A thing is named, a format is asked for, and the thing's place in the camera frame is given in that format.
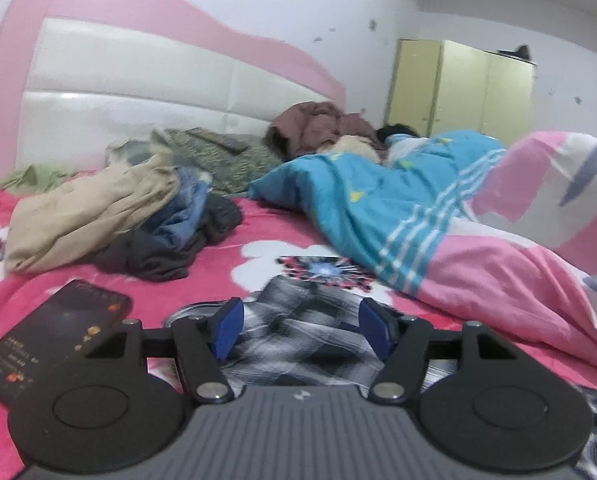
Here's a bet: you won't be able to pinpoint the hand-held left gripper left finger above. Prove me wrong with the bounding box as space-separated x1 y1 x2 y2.
81 297 244 405

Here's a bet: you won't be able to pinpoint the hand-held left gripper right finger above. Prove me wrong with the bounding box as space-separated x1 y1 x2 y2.
359 299 520 404

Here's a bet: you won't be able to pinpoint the black white plaid pants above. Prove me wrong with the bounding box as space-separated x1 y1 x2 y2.
166 274 597 480

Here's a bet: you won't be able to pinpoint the pink floral blanket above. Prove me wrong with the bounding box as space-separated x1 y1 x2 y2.
0 187 597 480

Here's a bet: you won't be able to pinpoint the dark grey cloth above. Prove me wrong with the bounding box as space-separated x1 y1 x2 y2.
93 192 244 283

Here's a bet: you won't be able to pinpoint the blue jeans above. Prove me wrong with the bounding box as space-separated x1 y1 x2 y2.
143 167 214 251

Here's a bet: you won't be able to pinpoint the pink and blue duvet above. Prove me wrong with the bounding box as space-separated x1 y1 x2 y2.
248 129 597 376

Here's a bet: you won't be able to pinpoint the green patterned pillow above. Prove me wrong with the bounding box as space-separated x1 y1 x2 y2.
151 127 284 196

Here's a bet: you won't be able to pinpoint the cream cloth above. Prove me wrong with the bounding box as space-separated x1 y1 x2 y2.
319 135 387 164

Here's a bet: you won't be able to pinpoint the beige pants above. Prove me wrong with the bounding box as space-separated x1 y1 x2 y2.
3 152 182 275

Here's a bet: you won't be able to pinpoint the dark flat case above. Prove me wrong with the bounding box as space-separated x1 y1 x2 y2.
186 127 249 154

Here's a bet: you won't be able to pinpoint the smartphone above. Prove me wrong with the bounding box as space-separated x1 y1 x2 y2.
0 279 133 406

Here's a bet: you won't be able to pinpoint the green checked cloth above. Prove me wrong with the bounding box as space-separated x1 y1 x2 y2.
106 137 179 167

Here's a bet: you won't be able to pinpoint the brown jacket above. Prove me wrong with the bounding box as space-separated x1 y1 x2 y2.
266 101 384 159

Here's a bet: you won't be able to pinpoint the light green cloth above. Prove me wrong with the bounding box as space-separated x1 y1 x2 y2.
0 165 79 194

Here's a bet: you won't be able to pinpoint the pink and white headboard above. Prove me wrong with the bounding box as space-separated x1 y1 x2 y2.
0 0 347 191

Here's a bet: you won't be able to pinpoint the pale yellow wardrobe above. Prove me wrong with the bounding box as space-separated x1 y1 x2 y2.
383 39 537 144

